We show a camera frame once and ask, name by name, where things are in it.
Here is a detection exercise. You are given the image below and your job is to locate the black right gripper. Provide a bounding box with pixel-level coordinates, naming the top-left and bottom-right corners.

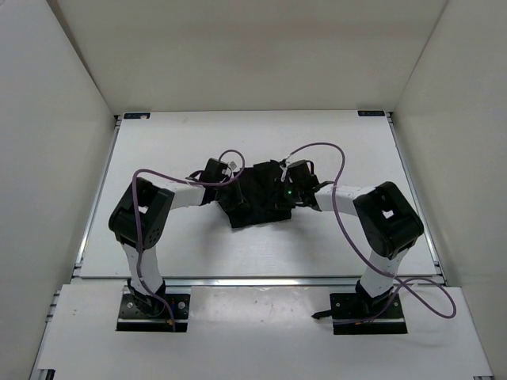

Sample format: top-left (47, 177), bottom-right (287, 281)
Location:
top-left (264, 179), bottom-right (302, 212)

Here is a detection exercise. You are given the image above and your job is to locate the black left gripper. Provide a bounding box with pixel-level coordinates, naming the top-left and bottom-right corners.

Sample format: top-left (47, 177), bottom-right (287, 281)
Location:
top-left (215, 177), bottom-right (253, 214)

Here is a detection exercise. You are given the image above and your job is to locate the black pleated skirt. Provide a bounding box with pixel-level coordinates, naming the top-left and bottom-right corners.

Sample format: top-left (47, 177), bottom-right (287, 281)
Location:
top-left (216, 160), bottom-right (292, 229)

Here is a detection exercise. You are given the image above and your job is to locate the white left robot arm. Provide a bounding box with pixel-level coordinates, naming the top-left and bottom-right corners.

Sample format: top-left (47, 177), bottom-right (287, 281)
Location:
top-left (109, 158), bottom-right (245, 315)

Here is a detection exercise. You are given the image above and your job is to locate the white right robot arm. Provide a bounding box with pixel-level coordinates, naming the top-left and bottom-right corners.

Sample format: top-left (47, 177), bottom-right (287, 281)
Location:
top-left (277, 160), bottom-right (424, 317)

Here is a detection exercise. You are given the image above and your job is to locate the right corner label sticker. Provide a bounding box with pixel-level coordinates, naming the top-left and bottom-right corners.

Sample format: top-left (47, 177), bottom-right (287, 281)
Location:
top-left (357, 110), bottom-right (385, 117)

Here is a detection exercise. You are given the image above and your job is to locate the corner label sticker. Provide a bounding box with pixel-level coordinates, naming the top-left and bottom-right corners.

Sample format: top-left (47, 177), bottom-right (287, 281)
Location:
top-left (357, 110), bottom-right (385, 117)
top-left (123, 112), bottom-right (151, 120)

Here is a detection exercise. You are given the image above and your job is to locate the left corner label sticker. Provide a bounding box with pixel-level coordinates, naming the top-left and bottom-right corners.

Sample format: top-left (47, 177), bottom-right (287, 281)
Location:
top-left (123, 112), bottom-right (151, 120)

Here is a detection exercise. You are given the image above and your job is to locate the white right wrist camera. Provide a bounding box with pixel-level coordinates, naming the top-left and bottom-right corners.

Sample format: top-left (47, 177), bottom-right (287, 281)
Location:
top-left (280, 157), bottom-right (291, 183)

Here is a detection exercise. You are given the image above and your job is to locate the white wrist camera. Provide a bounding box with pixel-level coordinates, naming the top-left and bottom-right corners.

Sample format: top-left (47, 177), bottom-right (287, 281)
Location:
top-left (280, 157), bottom-right (291, 183)
top-left (227, 161), bottom-right (238, 172)

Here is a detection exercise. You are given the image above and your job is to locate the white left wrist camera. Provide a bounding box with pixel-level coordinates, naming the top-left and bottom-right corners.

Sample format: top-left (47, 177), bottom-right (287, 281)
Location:
top-left (227, 161), bottom-right (238, 172)

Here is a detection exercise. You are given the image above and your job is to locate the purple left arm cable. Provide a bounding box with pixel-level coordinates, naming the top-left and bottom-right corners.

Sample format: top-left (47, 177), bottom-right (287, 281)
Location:
top-left (132, 149), bottom-right (247, 298)

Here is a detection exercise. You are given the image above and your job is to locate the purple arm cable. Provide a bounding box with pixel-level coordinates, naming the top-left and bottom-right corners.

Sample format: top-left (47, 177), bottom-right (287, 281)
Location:
top-left (283, 141), bottom-right (457, 320)
top-left (132, 149), bottom-right (247, 298)

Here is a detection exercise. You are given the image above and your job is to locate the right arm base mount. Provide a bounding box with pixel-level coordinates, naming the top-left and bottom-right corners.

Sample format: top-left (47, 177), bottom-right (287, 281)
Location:
top-left (311, 293), bottom-right (408, 335)

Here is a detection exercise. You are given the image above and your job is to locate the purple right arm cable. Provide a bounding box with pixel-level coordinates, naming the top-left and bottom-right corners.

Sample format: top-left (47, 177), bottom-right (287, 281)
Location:
top-left (283, 141), bottom-right (457, 320)

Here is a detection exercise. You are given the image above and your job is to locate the aluminium table rail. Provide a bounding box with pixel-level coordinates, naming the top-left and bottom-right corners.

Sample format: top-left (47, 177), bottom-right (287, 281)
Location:
top-left (71, 275), bottom-right (448, 289)

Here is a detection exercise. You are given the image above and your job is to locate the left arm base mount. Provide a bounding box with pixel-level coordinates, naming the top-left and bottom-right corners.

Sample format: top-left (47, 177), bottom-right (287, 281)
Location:
top-left (116, 291), bottom-right (191, 333)

